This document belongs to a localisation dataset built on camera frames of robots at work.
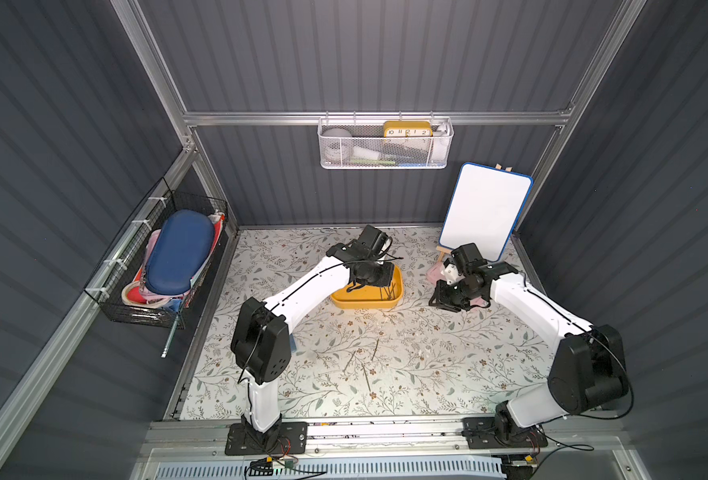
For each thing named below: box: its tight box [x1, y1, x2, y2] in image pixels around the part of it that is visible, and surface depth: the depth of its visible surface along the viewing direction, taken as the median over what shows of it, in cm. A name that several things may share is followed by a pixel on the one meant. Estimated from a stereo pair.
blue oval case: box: [144, 209, 215, 296], surface depth 69 cm
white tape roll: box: [322, 127, 353, 163], surface depth 88 cm
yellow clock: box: [383, 121, 433, 138], surface depth 89 cm
